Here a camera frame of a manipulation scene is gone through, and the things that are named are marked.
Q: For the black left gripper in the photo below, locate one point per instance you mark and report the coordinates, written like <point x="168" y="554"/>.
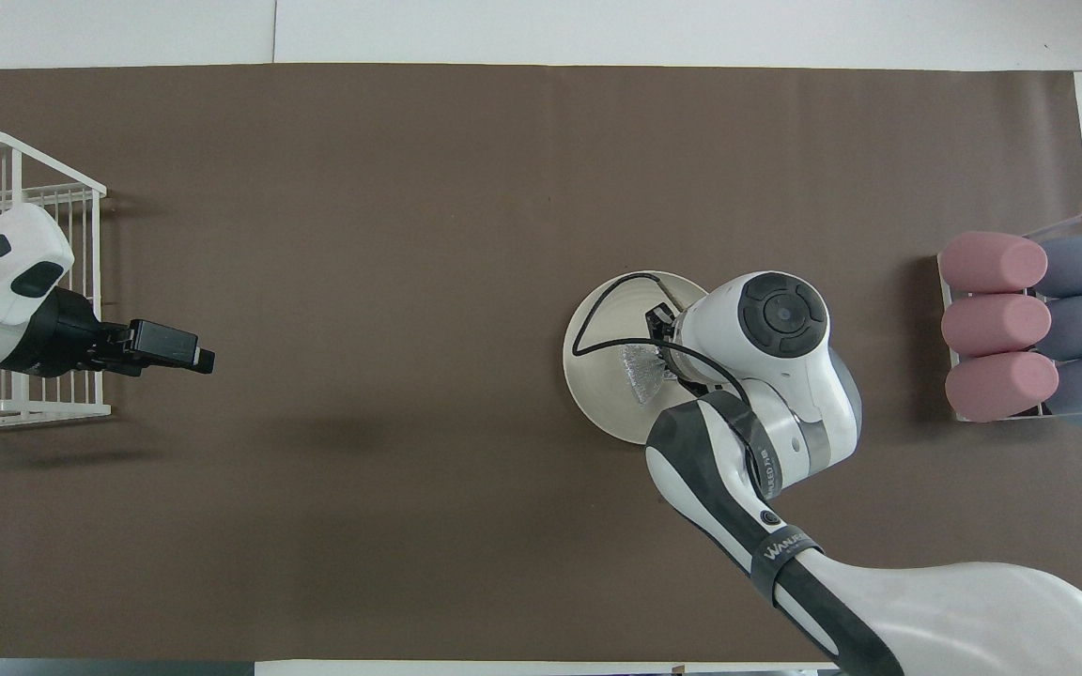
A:
<point x="67" y="338"/>

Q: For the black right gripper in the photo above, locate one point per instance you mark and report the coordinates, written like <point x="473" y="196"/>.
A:
<point x="665" y="324"/>

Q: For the silver mesh sponge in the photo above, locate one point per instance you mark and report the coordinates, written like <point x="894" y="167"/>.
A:
<point x="640" y="371"/>

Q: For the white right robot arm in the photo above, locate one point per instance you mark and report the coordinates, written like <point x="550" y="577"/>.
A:
<point x="785" y="376"/>

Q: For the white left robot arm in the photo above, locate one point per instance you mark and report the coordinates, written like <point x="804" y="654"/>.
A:
<point x="6" y="272"/>

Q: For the white round plate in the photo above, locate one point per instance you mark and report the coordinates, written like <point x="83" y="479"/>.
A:
<point x="597" y="394"/>

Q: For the brown table mat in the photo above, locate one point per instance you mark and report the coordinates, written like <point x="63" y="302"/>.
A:
<point x="363" y="469"/>

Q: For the pink cup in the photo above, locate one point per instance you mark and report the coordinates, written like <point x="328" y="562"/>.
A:
<point x="1001" y="387"/>
<point x="992" y="263"/>
<point x="996" y="325"/>

